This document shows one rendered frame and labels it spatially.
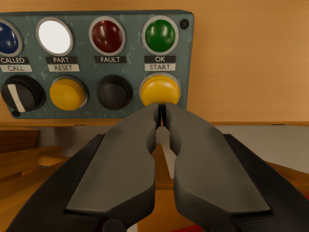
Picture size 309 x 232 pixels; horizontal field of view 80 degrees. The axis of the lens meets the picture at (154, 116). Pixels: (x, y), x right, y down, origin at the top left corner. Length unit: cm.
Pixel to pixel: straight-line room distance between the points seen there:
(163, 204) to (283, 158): 107
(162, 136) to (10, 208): 76
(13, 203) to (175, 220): 35
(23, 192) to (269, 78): 51
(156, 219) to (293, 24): 28
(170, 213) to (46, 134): 104
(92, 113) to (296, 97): 18
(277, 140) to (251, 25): 109
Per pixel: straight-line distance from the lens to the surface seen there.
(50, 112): 18
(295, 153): 133
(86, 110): 16
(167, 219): 30
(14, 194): 52
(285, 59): 22
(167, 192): 28
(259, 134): 122
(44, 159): 98
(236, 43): 20
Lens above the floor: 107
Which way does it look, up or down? 86 degrees down
